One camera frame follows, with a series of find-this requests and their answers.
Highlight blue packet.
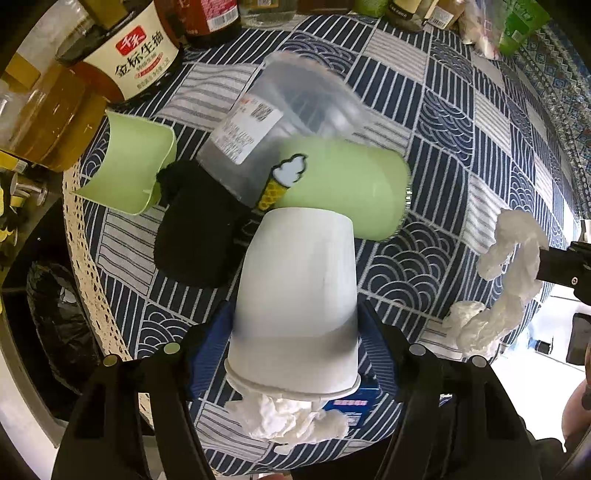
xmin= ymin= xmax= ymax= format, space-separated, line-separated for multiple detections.
xmin=323 ymin=378 xmax=382 ymax=428

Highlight light green scoop cup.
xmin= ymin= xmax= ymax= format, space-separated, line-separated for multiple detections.
xmin=74 ymin=110 xmax=177 ymax=217

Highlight white paper cup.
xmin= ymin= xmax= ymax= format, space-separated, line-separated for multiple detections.
xmin=224 ymin=207 xmax=362 ymax=401

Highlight green cup with cone print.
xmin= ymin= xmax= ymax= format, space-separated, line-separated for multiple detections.
xmin=252 ymin=137 xmax=413 ymax=241

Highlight white tissue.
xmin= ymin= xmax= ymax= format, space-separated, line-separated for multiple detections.
xmin=476 ymin=209 xmax=550 ymax=333
xmin=442 ymin=300 xmax=502 ymax=365
xmin=225 ymin=392 xmax=350 ymax=455

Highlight yellow oil bottle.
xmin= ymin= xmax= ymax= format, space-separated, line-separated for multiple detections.
xmin=0 ymin=51 xmax=107 ymax=172

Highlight soy sauce bottle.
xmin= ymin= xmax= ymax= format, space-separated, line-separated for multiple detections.
xmin=55 ymin=0 xmax=183 ymax=103

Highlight trash bin with black bag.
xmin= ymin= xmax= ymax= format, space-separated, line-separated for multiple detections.
xmin=25 ymin=261 xmax=105 ymax=407

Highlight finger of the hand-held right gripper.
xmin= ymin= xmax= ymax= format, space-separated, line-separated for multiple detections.
xmin=536 ymin=240 xmax=591 ymax=301
xmin=567 ymin=313 xmax=591 ymax=365

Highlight black cloth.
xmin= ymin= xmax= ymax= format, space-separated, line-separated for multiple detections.
xmin=153 ymin=159 xmax=259 ymax=288

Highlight dark bottle with red label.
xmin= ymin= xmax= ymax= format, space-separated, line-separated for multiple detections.
xmin=154 ymin=0 xmax=241 ymax=49

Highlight person's right hand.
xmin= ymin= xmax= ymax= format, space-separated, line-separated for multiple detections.
xmin=564 ymin=346 xmax=591 ymax=444

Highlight blue white patterned tablecloth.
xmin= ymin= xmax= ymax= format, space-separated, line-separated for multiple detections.
xmin=62 ymin=14 xmax=591 ymax=467

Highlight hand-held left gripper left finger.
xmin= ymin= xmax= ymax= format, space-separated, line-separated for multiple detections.
xmin=51 ymin=300 xmax=241 ymax=480

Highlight white plastic bag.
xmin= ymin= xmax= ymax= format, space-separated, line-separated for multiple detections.
xmin=457 ymin=0 xmax=504 ymax=58

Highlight clear glass jar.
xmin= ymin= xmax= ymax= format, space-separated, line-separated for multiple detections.
xmin=28 ymin=0 xmax=93 ymax=61

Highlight clear plastic cup with label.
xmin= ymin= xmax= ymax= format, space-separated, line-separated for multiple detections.
xmin=196 ymin=52 xmax=370 ymax=204

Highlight clear glass bottle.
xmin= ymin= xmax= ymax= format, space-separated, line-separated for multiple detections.
xmin=238 ymin=0 xmax=301 ymax=26

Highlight dark bottle with white label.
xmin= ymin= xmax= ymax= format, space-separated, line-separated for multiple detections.
xmin=385 ymin=0 xmax=439 ymax=31

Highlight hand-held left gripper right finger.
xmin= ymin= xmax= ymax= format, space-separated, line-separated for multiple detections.
xmin=358 ymin=300 xmax=541 ymax=480

